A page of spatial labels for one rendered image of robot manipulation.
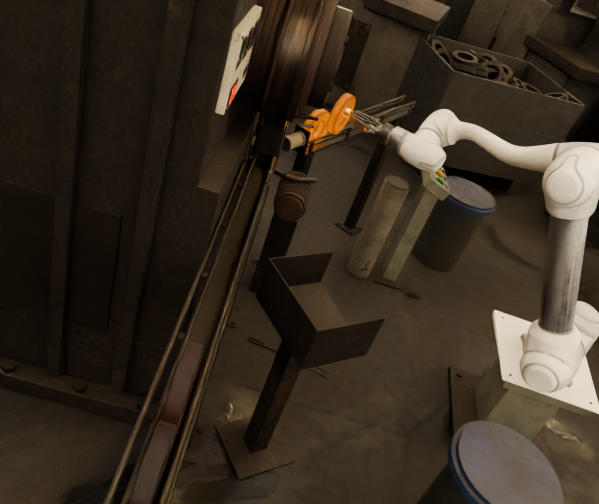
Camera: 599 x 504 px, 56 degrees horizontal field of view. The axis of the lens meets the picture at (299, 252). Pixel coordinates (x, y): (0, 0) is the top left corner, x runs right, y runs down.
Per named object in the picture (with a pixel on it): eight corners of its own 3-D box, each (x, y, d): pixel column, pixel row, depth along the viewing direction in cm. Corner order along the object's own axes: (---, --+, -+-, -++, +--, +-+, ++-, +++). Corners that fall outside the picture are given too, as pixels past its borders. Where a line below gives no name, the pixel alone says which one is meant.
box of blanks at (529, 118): (405, 174, 387) (455, 66, 344) (375, 120, 451) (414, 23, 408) (529, 198, 417) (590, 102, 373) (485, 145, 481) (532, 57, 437)
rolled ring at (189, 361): (210, 327, 112) (193, 322, 112) (183, 405, 98) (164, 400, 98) (195, 379, 124) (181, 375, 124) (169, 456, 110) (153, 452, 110)
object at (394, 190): (345, 274, 275) (385, 184, 245) (346, 259, 285) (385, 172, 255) (369, 281, 276) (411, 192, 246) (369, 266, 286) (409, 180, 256)
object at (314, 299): (244, 497, 170) (317, 331, 129) (212, 425, 186) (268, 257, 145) (301, 477, 181) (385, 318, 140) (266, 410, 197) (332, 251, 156)
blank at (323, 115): (302, 150, 229) (308, 154, 228) (297, 126, 216) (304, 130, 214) (326, 125, 234) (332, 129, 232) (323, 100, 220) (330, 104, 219)
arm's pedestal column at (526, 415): (535, 399, 243) (575, 351, 225) (552, 480, 210) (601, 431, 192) (448, 368, 242) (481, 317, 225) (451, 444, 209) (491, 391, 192)
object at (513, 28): (477, 87, 624) (529, -16, 562) (530, 135, 542) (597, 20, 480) (437, 78, 605) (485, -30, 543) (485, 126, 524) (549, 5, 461)
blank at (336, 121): (334, 100, 200) (342, 104, 199) (353, 87, 211) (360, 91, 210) (321, 136, 210) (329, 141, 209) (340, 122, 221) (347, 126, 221)
